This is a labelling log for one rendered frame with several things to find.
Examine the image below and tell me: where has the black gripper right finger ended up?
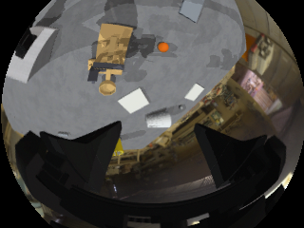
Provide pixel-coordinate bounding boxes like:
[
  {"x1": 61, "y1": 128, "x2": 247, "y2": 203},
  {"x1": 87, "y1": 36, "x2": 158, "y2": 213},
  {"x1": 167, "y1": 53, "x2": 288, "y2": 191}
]
[{"x1": 194, "y1": 123, "x2": 267, "y2": 189}]

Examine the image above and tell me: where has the yellow cup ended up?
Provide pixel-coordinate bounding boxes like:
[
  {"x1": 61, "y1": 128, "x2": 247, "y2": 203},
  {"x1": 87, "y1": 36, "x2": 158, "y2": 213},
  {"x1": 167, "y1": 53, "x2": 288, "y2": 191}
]
[{"x1": 113, "y1": 138, "x2": 124, "y2": 156}]

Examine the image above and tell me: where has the white paper cup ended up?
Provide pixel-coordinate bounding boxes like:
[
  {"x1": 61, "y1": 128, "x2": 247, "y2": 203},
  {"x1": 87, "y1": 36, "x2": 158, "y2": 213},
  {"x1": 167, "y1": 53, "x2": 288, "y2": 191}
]
[{"x1": 145, "y1": 111, "x2": 171, "y2": 128}]

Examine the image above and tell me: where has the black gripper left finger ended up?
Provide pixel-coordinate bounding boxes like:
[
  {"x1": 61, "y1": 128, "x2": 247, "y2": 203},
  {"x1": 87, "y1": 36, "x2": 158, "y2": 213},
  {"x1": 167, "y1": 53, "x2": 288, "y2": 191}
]
[{"x1": 39, "y1": 121, "x2": 122, "y2": 194}]

